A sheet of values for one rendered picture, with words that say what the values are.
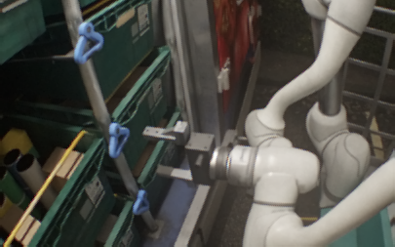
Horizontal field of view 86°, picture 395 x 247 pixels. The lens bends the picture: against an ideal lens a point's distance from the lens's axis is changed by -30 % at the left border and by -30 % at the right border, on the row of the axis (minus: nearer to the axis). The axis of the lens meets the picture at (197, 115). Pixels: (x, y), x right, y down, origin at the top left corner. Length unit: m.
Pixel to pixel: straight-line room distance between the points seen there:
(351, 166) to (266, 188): 0.43
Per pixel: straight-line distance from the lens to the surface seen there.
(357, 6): 0.65
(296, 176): 0.59
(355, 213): 0.44
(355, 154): 0.94
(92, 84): 0.64
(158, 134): 0.64
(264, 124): 0.89
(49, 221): 0.60
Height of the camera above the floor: 1.60
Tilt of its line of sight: 38 degrees down
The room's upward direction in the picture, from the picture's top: 8 degrees counter-clockwise
